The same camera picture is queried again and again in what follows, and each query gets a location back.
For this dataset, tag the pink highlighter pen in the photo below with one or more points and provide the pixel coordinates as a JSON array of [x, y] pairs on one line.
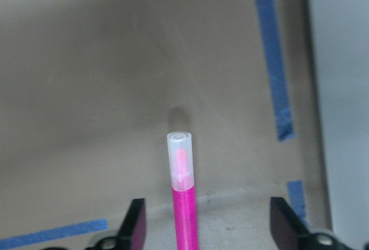
[[180, 155]]

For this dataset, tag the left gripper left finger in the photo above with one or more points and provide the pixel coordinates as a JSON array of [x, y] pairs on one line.
[[132, 232]]

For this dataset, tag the grey closed laptop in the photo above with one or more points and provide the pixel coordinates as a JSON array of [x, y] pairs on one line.
[[340, 35]]

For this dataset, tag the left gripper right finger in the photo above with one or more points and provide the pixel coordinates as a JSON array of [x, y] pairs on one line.
[[289, 232]]

